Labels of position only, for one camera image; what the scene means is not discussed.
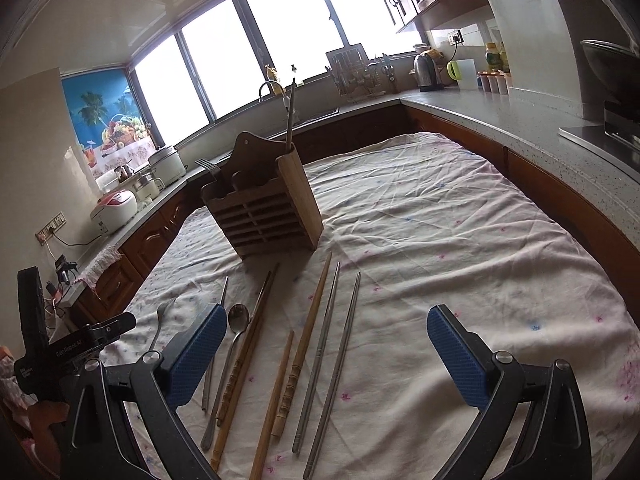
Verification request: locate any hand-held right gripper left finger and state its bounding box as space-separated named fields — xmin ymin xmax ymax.
xmin=62 ymin=304 xmax=228 ymax=480

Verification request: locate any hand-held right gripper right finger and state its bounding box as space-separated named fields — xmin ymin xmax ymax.
xmin=426 ymin=304 xmax=598 ymax=480

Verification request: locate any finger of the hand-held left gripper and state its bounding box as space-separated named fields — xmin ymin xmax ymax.
xmin=89 ymin=311 xmax=137 ymax=352

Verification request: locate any metal spoon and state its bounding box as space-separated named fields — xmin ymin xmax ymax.
xmin=200 ymin=304 xmax=251 ymax=451

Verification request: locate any carved bamboo chopstick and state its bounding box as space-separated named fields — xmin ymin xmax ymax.
xmin=271 ymin=252 xmax=333 ymax=440
xmin=210 ymin=317 xmax=265 ymax=473

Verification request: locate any dark brown chopstick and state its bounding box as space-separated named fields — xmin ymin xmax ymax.
xmin=216 ymin=262 xmax=281 ymax=426

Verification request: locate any metal chopstick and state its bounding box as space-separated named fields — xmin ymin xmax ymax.
xmin=292 ymin=261 xmax=342 ymax=455
xmin=302 ymin=271 xmax=362 ymax=480

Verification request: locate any wooden utensil holder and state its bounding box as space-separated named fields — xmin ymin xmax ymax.
xmin=201 ymin=131 xmax=325 ymax=261

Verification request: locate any lace cloth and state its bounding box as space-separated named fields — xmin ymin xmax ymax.
xmin=75 ymin=242 xmax=123 ymax=286

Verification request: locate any small black device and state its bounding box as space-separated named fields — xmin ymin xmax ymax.
xmin=54 ymin=255 xmax=79 ymax=287

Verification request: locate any plain wooden chopstick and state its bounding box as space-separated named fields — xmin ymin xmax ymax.
xmin=249 ymin=330 xmax=296 ymax=480

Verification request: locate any white and pink rice cooker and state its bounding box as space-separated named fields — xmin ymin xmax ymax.
xmin=90 ymin=189 xmax=138 ymax=235

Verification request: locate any floral white tablecloth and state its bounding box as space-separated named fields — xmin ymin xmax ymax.
xmin=100 ymin=131 xmax=640 ymax=480

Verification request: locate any white kitchen appliance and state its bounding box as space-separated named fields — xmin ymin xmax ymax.
xmin=131 ymin=172 xmax=163 ymax=206

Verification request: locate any fruit and palm poster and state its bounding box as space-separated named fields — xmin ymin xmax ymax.
xmin=60 ymin=67 xmax=156 ymax=178

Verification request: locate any grey kitchen countertop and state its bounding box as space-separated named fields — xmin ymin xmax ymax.
xmin=65 ymin=85 xmax=640 ymax=306

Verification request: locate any long metal utensil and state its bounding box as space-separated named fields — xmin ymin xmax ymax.
xmin=284 ymin=77 xmax=300 ymax=158

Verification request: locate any gas stove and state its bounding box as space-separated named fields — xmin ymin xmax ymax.
xmin=559 ymin=100 xmax=640 ymax=161

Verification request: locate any steel sink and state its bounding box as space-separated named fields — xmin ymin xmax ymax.
xmin=270 ymin=105 xmax=341 ymax=133

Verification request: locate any spice jar rack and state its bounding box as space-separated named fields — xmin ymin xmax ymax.
xmin=477 ymin=70 xmax=511 ymax=95

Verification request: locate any kitchen faucet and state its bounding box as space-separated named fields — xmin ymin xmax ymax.
xmin=257 ymin=80 xmax=288 ymax=111

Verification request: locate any steel electric kettle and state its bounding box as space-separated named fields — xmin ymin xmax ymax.
xmin=412 ymin=51 xmax=446 ymax=92

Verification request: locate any kitchen window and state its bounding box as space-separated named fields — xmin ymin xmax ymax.
xmin=127 ymin=0 xmax=431 ymax=133

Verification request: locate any dish drying rack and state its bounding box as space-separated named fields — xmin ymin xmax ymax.
xmin=325 ymin=44 xmax=401 ymax=98

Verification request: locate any black wok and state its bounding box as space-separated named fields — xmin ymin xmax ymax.
xmin=580 ymin=39 xmax=640 ymax=106

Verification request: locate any wall outlet strip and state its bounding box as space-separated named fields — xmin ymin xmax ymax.
xmin=35 ymin=212 xmax=67 ymax=243

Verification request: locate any white pitcher green handle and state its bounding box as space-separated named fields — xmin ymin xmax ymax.
xmin=446 ymin=58 xmax=478 ymax=91

